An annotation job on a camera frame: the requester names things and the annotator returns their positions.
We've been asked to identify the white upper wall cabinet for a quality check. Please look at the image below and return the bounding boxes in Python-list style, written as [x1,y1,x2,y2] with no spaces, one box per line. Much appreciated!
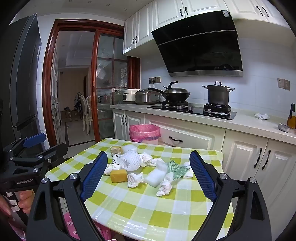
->
[122,5,154,55]
[152,0,292,29]

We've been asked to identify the small white foam piece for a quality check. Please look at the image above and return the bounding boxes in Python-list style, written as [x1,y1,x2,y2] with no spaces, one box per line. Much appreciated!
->
[157,160,172,173]

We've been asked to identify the black glass range hood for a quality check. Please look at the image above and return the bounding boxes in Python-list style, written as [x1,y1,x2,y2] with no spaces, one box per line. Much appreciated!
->
[151,10,244,77]

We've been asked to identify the twisted white tissue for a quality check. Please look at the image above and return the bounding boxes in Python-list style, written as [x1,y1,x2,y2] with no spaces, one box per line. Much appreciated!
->
[156,173,174,197]

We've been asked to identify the white paper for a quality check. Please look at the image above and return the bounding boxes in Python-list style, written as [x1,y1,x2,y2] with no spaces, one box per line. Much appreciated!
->
[139,153,163,168]

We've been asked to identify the white labelled packet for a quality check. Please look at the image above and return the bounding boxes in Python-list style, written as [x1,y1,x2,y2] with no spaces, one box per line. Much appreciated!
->
[183,162,194,179]

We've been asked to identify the red wooden door frame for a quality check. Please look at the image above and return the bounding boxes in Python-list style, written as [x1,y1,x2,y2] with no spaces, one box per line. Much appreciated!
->
[43,19,126,147]

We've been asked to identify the green checked tablecloth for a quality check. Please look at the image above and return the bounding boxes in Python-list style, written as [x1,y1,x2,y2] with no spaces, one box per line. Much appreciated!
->
[45,137,234,241]

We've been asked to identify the beige wall socket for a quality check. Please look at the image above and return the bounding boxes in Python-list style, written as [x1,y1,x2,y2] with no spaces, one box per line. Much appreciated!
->
[277,78,290,91]

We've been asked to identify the speckled stone countertop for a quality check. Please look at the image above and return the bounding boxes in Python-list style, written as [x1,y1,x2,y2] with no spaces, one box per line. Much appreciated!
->
[110,103,296,145]

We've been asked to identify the silver pressure cooker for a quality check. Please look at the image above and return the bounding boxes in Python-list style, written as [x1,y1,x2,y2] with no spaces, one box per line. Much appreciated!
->
[135,88,162,105]

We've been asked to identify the person's left hand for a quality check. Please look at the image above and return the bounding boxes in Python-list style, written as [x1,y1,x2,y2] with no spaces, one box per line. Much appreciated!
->
[0,190,36,217]

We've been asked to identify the dark stock pot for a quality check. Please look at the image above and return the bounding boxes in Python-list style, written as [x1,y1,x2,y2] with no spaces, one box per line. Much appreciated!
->
[203,81,235,106]

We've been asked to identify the dark grey refrigerator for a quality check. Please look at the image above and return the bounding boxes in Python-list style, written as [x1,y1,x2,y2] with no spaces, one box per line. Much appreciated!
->
[0,13,43,149]

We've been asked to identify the pink printed pants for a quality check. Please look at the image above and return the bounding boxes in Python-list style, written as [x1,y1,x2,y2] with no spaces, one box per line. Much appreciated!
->
[7,211,111,241]

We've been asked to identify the bin with pink bag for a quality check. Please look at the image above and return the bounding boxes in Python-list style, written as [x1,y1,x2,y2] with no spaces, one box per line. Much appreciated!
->
[129,124,161,146]

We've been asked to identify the wooden sliding glass door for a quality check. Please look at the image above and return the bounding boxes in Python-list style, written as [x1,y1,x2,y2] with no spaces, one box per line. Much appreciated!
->
[94,30,141,142]

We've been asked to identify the white dining chair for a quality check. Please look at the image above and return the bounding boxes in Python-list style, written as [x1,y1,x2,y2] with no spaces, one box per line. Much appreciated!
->
[79,95,93,135]

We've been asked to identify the black glass gas stove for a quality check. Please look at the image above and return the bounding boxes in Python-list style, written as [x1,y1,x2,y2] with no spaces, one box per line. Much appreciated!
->
[147,101,237,120]

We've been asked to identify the red knife block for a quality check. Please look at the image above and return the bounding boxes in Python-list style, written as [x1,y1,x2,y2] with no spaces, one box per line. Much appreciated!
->
[287,103,296,129]

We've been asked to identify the printed paper cup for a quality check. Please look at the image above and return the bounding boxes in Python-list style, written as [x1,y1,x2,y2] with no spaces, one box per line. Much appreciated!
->
[104,154,124,176]

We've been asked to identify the white rice cooker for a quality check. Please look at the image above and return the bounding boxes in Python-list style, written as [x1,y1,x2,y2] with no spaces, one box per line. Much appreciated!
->
[122,88,140,105]

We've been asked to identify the white foam fruit net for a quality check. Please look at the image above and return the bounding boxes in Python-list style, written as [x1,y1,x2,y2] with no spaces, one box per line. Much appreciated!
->
[118,149,141,172]

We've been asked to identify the black wok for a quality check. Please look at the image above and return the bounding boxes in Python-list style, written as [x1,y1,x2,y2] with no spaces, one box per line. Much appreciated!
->
[148,81,191,102]

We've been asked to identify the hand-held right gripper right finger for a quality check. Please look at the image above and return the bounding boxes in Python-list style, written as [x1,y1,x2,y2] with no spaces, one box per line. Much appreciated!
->
[190,150,279,241]

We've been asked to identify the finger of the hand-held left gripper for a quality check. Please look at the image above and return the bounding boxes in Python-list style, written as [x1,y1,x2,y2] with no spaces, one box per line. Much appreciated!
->
[11,142,68,175]
[3,133,47,158]

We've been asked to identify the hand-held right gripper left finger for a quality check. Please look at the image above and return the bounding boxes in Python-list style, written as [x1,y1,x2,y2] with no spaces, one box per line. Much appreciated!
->
[26,151,108,241]

